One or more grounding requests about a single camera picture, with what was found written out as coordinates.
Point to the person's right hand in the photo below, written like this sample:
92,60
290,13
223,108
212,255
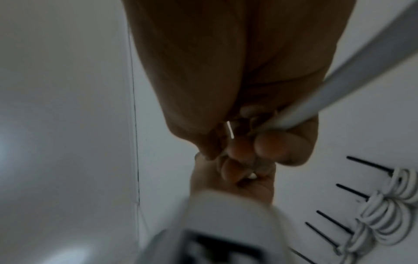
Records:
228,51

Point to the person's left hand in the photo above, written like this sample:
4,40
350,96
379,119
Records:
209,180

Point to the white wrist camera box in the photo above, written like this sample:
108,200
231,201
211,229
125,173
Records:
228,219

